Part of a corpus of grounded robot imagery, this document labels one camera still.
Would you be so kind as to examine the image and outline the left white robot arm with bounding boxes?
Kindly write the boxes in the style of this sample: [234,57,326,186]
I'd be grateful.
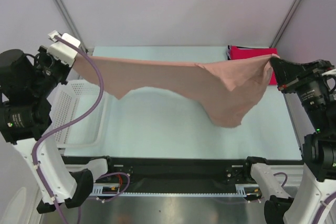
[1,46,97,214]

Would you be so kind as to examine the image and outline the aluminium front rail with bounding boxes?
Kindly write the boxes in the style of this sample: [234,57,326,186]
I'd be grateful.
[66,164,303,187]

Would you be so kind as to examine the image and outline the right aluminium corner post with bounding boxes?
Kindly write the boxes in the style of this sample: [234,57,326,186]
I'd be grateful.
[269,0,303,48]

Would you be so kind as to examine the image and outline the pink printed t shirt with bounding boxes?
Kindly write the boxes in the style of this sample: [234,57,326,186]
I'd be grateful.
[71,53,280,129]

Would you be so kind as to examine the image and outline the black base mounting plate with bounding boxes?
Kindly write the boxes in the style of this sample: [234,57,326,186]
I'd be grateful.
[62,155,266,194]

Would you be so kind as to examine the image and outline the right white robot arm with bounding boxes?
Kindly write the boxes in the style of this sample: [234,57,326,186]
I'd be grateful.
[242,57,335,223]

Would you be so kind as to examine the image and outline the left aluminium corner post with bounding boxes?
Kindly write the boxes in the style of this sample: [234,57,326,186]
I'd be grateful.
[53,0,88,52]

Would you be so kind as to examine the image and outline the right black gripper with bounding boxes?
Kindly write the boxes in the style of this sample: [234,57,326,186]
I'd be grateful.
[269,55,335,129]

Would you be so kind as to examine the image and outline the white plastic laundry basket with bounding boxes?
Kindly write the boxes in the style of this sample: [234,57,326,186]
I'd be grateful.
[48,80,109,151]

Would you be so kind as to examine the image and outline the white slotted cable duct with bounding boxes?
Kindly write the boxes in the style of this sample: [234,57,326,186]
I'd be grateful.
[89,184,262,200]

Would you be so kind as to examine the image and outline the black folded t shirt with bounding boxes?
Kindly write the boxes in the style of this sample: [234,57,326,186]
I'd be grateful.
[226,45,232,60]

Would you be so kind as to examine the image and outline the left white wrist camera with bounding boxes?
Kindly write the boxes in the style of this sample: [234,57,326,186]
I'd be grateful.
[47,30,81,67]

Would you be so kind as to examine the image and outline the aluminium corner post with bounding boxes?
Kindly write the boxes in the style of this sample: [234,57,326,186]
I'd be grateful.
[269,0,303,48]
[53,0,88,52]

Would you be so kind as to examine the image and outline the red folded t shirt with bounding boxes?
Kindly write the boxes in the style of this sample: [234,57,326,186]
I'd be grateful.
[225,46,279,90]

